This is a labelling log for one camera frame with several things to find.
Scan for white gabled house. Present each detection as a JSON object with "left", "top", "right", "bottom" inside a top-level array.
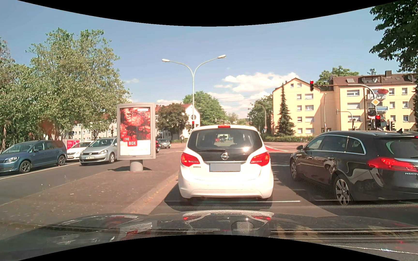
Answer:
[{"left": 155, "top": 103, "right": 201, "bottom": 140}]

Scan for green tree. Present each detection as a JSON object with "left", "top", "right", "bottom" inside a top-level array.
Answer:
[{"left": 182, "top": 91, "right": 228, "bottom": 126}]

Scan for white hatchback car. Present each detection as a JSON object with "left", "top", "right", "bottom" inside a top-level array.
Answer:
[{"left": 178, "top": 125, "right": 274, "bottom": 201}]

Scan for dark-leaved tree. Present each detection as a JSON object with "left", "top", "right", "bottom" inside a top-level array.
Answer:
[{"left": 155, "top": 103, "right": 189, "bottom": 141}]

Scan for red poster billboard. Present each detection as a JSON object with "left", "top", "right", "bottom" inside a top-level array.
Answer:
[{"left": 116, "top": 102, "right": 157, "bottom": 172}]

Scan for dark conifer tree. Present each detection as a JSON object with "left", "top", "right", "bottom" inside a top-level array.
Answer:
[{"left": 275, "top": 83, "right": 296, "bottom": 137}]

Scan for green hedge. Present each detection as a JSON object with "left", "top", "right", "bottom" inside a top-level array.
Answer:
[{"left": 261, "top": 135, "right": 316, "bottom": 143}]

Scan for car's own bonnet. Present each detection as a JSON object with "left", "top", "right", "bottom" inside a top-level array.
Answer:
[{"left": 0, "top": 210, "right": 418, "bottom": 260}]

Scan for grey asphalt road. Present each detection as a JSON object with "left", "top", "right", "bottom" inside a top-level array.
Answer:
[{"left": 0, "top": 142, "right": 418, "bottom": 232}]

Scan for road markings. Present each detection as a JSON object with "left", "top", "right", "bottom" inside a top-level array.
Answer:
[{"left": 0, "top": 145, "right": 418, "bottom": 258}]

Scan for silver minivan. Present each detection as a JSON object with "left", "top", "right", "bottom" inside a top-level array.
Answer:
[{"left": 79, "top": 137, "right": 118, "bottom": 165}]

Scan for pale building behind trees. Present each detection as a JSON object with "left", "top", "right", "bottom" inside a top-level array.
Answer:
[{"left": 44, "top": 123, "right": 118, "bottom": 143}]

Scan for cream apartment building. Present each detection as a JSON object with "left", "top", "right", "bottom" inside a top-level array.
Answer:
[{"left": 272, "top": 71, "right": 418, "bottom": 137}]

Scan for tree behind apartment building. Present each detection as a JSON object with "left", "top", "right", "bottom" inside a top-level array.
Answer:
[{"left": 316, "top": 65, "right": 360, "bottom": 91}]

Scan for paved traffic island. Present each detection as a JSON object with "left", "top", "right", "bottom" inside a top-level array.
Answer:
[{"left": 0, "top": 150, "right": 186, "bottom": 240}]

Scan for black estate car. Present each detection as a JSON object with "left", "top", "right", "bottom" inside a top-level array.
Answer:
[{"left": 290, "top": 130, "right": 418, "bottom": 206}]

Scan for large green trees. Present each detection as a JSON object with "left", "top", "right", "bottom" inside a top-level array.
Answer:
[{"left": 0, "top": 28, "right": 131, "bottom": 153}]

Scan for traffic light with signs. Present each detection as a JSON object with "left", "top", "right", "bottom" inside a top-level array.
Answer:
[{"left": 366, "top": 88, "right": 396, "bottom": 132}]

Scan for blue minivan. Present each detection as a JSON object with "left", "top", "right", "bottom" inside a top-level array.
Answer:
[{"left": 0, "top": 140, "right": 67, "bottom": 174}]

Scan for overhanging tree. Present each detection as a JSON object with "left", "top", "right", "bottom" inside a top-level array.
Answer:
[{"left": 369, "top": 0, "right": 418, "bottom": 83}]

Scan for trees behind lamp post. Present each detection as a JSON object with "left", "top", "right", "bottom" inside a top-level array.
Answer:
[{"left": 247, "top": 95, "right": 274, "bottom": 135}]

